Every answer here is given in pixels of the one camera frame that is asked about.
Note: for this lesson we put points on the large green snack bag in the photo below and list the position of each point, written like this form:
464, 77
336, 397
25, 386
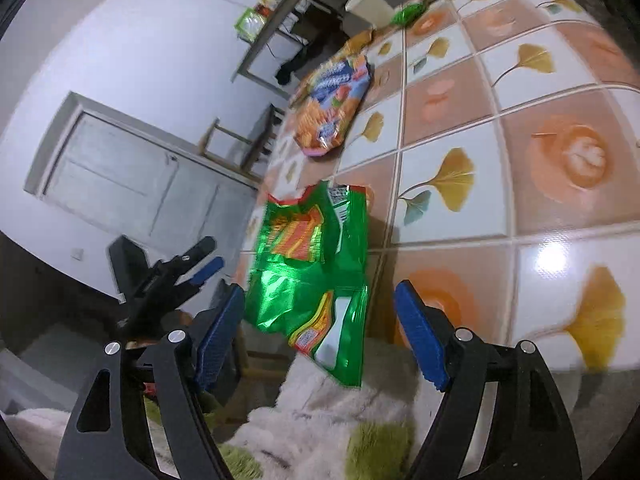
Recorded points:
310, 270

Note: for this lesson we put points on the black case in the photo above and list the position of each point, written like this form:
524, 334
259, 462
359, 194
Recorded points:
125, 265

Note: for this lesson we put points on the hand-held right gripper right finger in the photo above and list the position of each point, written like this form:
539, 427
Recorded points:
417, 330

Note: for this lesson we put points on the wooden stool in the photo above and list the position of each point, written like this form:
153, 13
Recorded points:
235, 135

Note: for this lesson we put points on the colourful blue orange snack bag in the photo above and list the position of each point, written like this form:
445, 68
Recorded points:
330, 105

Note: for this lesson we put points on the fluffy white green rug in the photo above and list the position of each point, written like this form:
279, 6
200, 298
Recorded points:
320, 425

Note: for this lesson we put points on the white panelled door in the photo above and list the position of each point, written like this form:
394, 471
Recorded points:
110, 175

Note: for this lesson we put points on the white desk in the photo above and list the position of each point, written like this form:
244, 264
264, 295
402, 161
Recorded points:
280, 15

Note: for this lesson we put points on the small green snack packet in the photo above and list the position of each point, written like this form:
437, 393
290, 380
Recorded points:
409, 14

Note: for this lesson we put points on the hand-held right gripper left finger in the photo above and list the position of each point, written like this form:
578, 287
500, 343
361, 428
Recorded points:
217, 340

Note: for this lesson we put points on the white paper cup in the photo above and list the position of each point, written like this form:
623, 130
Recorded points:
372, 5

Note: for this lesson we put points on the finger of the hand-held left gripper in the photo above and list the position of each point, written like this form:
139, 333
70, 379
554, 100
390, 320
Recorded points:
207, 268
200, 250

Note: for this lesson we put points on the black cloth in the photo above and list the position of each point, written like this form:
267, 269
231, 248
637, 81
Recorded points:
295, 67

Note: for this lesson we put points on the wall socket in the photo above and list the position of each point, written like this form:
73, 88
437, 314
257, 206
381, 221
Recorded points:
76, 253

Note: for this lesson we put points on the gold foil snack packet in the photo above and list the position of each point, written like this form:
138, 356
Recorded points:
360, 40

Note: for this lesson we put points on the green white packet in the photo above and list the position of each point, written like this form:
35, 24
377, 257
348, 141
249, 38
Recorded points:
250, 22

